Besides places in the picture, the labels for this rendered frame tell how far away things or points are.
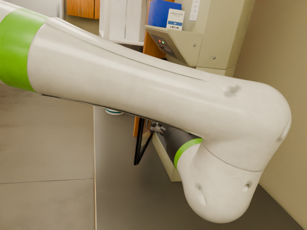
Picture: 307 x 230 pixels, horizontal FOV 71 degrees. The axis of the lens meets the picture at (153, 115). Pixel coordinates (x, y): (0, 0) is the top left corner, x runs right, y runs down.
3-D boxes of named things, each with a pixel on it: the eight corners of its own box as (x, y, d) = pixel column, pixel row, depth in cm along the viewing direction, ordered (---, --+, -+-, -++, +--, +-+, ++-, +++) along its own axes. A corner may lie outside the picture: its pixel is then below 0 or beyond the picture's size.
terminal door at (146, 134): (152, 134, 112) (165, 56, 97) (134, 167, 84) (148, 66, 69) (151, 133, 112) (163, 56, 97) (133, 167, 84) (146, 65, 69)
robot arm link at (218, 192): (190, 241, 31) (248, 238, 35) (222, 172, 27) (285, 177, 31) (162, 177, 44) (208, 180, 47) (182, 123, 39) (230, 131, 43)
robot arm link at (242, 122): (65, 87, 40) (24, 104, 29) (74, 23, 36) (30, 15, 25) (253, 145, 39) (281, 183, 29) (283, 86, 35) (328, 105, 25)
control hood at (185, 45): (166, 51, 97) (169, 28, 93) (196, 67, 69) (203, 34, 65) (141, 49, 94) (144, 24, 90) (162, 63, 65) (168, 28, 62)
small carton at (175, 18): (180, 30, 76) (183, 11, 73) (181, 30, 71) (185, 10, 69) (166, 28, 76) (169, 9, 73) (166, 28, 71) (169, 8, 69)
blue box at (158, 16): (169, 28, 91) (173, 5, 88) (177, 29, 83) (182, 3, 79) (146, 24, 89) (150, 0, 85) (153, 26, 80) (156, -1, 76)
